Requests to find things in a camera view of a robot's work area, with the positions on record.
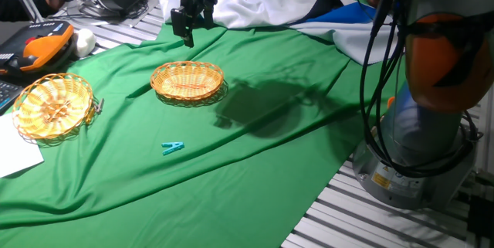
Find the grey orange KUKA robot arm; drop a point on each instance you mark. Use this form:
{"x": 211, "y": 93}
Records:
{"x": 417, "y": 132}

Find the white blue black cloth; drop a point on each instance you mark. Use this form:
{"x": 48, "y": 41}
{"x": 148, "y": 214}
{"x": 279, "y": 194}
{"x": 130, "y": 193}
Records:
{"x": 251, "y": 8}

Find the grey plastic clothespin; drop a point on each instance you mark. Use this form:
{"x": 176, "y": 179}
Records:
{"x": 99, "y": 106}

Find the oval orange wicker basket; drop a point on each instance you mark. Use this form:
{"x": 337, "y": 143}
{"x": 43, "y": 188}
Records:
{"x": 187, "y": 82}

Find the yellow plastic clothespin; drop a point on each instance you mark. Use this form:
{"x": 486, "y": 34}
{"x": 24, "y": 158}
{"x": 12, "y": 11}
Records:
{"x": 90, "y": 116}

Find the round yellow wicker basket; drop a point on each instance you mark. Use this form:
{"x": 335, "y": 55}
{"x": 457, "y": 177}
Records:
{"x": 52, "y": 107}

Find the green cloth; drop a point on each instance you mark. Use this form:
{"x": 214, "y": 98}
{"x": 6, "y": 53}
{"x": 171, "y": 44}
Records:
{"x": 231, "y": 182}

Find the white round roll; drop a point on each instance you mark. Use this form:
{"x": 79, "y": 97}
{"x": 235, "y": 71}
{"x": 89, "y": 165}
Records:
{"x": 85, "y": 42}

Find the white paper sheet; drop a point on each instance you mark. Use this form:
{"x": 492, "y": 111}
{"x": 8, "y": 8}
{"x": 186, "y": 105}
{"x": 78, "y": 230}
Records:
{"x": 15, "y": 151}

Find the dark-sleeved forearm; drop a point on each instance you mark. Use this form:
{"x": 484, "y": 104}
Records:
{"x": 19, "y": 6}

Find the orange green hand tool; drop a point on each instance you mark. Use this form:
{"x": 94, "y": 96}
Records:
{"x": 391, "y": 102}

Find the orange black teach pendant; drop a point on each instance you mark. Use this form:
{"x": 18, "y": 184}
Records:
{"x": 42, "y": 47}

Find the blue plastic clothespin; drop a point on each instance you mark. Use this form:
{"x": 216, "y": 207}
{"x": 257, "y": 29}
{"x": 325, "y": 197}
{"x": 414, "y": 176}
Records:
{"x": 171, "y": 148}

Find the black keyboard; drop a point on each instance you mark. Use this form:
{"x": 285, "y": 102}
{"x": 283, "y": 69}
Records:
{"x": 7, "y": 95}

